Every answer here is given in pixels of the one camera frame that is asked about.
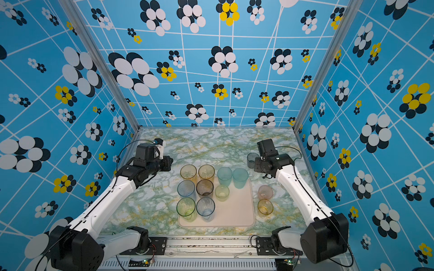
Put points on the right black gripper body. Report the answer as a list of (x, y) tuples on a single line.
[(259, 165)]

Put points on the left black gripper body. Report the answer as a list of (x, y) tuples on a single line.
[(160, 165)]

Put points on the small pink glass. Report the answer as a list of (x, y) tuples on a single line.
[(265, 192)]

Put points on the teal dotted glass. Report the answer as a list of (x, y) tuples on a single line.
[(225, 176), (240, 177)]

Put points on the tall amber glass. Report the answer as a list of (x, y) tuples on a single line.
[(189, 172)]

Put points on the small amber glass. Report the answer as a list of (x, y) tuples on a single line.
[(265, 207)]

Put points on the textured blue glass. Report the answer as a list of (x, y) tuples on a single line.
[(187, 189)]

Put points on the small light green glass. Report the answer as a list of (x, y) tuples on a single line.
[(222, 193)]

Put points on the tall green glass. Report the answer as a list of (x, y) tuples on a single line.
[(186, 209)]

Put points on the tall yellow glass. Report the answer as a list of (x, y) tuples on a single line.
[(206, 172)]

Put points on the tall grey glass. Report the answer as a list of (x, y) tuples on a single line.
[(205, 188)]

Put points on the tall pale blue glass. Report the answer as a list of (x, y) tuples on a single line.
[(206, 208)]

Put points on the small grey glass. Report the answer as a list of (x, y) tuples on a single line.
[(251, 157)]

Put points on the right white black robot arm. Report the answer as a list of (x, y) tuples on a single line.
[(326, 234)]

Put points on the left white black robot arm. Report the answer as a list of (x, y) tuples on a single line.
[(79, 246)]

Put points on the cream plastic tray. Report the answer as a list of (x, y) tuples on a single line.
[(237, 211)]

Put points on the right green circuit board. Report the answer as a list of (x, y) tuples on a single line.
[(285, 264)]

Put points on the green circuit board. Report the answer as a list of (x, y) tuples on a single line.
[(285, 264), (140, 263)]

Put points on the left green circuit board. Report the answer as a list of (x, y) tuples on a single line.
[(140, 263)]

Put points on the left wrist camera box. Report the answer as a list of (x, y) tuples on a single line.
[(160, 145)]

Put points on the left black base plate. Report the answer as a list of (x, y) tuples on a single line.
[(157, 247)]

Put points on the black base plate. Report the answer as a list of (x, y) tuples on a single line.
[(265, 246), (157, 247)]

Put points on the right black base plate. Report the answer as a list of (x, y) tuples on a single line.
[(265, 246)]

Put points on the aluminium front rail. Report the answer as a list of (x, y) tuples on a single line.
[(224, 245)]

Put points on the left aluminium corner post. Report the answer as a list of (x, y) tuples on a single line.
[(88, 41)]

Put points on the aluminium corner post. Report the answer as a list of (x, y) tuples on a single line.
[(339, 36), (88, 41)]

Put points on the right aluminium corner post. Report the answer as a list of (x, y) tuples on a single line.
[(339, 36)]

